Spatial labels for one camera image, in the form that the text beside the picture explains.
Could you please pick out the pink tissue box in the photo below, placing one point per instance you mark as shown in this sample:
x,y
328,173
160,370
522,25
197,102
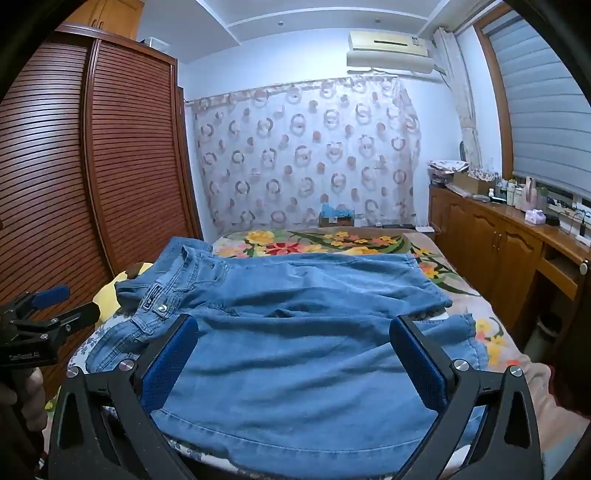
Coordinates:
x,y
535,217

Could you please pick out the circle patterned curtain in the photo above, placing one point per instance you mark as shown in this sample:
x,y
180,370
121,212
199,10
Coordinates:
x,y
300,152

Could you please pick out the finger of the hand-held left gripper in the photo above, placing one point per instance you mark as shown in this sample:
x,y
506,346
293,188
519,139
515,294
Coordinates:
x,y
81,314
53,295

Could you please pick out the grey fan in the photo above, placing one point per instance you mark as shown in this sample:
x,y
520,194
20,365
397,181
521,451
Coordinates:
x,y
463,151

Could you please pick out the wooden louvered wardrobe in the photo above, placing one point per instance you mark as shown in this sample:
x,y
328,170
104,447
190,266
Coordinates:
x,y
129,161

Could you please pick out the white air conditioner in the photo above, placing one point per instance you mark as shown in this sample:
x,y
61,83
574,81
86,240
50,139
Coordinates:
x,y
388,46

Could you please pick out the wooden overhead cabinet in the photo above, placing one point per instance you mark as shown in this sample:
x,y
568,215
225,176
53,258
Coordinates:
x,y
111,16

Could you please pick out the blue denim pants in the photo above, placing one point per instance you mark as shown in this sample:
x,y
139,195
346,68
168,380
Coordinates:
x,y
295,323

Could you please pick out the blue floral bedsheet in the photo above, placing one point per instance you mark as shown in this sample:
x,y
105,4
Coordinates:
x,y
76,355

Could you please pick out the white storage box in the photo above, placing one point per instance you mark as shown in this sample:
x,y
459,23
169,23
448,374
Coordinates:
x,y
156,43

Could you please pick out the cream side curtain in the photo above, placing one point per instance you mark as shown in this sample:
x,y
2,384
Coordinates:
x,y
464,101

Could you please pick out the floral blanket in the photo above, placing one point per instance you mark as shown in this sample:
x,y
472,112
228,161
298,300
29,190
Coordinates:
x,y
286,242

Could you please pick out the flat black box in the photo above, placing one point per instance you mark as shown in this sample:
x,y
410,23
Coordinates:
x,y
396,226

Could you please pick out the yellow plush toy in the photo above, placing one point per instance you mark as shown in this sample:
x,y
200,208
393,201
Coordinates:
x,y
107,302

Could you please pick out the row of toiletry bottles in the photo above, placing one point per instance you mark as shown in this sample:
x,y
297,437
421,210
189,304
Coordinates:
x,y
517,194

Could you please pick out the open cardboard box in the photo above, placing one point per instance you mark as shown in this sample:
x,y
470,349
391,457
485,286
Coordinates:
x,y
471,182

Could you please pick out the grey window blind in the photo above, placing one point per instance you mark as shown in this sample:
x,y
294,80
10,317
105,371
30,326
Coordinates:
x,y
540,106

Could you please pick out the pile of printed cloths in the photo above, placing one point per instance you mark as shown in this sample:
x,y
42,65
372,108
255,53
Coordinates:
x,y
445,168

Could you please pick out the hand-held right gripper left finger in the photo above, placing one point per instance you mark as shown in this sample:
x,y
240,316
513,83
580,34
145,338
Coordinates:
x,y
171,364

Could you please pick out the small cardboard box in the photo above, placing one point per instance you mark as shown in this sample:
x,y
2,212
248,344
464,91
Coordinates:
x,y
336,221

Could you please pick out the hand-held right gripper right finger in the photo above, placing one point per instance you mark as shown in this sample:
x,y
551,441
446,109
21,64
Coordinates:
x,y
420,364

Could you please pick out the wooden window frame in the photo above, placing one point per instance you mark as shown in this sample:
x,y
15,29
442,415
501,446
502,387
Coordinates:
x,y
496,99

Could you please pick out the person's left hand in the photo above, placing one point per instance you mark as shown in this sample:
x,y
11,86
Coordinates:
x,y
34,401

